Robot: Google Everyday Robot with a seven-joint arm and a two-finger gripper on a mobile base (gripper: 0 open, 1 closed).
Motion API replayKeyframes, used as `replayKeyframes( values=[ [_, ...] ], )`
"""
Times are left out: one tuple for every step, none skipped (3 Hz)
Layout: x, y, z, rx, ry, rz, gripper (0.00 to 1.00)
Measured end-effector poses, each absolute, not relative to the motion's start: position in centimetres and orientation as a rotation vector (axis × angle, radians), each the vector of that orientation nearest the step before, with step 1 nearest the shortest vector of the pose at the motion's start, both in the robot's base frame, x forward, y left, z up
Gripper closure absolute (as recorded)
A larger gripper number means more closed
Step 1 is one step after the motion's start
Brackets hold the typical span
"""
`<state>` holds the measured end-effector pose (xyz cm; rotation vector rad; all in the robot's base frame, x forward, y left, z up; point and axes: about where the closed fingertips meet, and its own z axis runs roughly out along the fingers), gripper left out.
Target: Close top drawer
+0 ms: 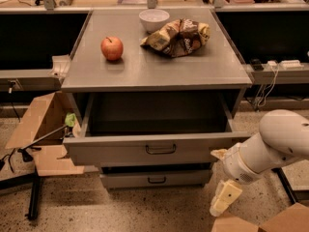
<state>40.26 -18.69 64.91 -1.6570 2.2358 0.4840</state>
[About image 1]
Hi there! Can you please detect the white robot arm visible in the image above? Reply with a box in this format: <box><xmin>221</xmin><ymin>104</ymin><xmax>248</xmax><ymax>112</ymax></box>
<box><xmin>210</xmin><ymin>109</ymin><xmax>309</xmax><ymax>217</ymax></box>

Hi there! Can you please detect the grey top drawer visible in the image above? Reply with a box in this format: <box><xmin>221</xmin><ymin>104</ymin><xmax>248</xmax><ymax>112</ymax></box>
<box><xmin>64</xmin><ymin>91</ymin><xmax>249</xmax><ymax>167</ymax></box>

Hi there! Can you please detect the grey metal cabinet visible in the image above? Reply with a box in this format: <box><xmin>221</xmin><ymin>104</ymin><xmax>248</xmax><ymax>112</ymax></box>
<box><xmin>61</xmin><ymin>8</ymin><xmax>253</xmax><ymax>137</ymax></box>

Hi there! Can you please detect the grey lower drawer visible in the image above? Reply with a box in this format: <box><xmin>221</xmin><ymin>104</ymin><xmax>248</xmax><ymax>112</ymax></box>
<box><xmin>100</xmin><ymin>163</ymin><xmax>212</xmax><ymax>189</ymax></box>

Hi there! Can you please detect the cardboard box bottom right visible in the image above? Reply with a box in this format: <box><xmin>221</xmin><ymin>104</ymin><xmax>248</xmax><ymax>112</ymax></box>
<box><xmin>211</xmin><ymin>202</ymin><xmax>309</xmax><ymax>232</ymax></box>

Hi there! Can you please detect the black bar right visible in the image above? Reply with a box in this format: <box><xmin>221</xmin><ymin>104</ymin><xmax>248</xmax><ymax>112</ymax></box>
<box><xmin>273</xmin><ymin>168</ymin><xmax>298</xmax><ymax>204</ymax></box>

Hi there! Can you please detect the black adapter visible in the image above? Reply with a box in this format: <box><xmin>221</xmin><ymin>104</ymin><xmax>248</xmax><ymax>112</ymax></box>
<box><xmin>250</xmin><ymin>59</ymin><xmax>264</xmax><ymax>71</ymax></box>

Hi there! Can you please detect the black stand left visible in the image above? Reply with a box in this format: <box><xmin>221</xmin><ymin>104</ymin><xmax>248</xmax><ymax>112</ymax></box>
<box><xmin>0</xmin><ymin>123</ymin><xmax>70</xmax><ymax>221</ymax></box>

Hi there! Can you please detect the red apple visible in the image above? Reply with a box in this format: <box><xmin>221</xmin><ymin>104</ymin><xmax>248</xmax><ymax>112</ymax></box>
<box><xmin>100</xmin><ymin>37</ymin><xmax>124</xmax><ymax>61</ymax></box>

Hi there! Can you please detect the green object in box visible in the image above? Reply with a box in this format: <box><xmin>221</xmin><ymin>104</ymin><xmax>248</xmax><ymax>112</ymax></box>
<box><xmin>65</xmin><ymin>113</ymin><xmax>76</xmax><ymax>128</ymax></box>

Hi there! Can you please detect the white power strip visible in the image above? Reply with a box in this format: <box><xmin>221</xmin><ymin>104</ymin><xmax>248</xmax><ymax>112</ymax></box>
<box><xmin>267</xmin><ymin>60</ymin><xmax>303</xmax><ymax>70</ymax></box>

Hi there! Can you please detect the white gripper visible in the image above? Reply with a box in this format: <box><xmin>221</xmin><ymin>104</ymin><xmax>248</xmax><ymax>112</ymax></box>
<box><xmin>210</xmin><ymin>143</ymin><xmax>261</xmax><ymax>217</ymax></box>

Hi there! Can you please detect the open cardboard box left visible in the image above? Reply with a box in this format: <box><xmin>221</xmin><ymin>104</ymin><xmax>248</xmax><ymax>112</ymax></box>
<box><xmin>6</xmin><ymin>92</ymin><xmax>98</xmax><ymax>176</ymax></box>

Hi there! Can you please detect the grey drawer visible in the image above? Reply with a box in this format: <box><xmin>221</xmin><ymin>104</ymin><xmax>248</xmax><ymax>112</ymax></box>
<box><xmin>100</xmin><ymin>163</ymin><xmax>212</xmax><ymax>189</ymax></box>
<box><xmin>64</xmin><ymin>91</ymin><xmax>249</xmax><ymax>167</ymax></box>

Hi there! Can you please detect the brown chip bag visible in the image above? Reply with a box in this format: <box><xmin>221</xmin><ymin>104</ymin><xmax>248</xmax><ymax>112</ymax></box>
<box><xmin>140</xmin><ymin>18</ymin><xmax>211</xmax><ymax>58</ymax></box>

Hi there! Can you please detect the white bowl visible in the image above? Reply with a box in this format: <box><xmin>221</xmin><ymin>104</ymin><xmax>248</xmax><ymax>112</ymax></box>
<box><xmin>139</xmin><ymin>9</ymin><xmax>170</xmax><ymax>33</ymax></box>

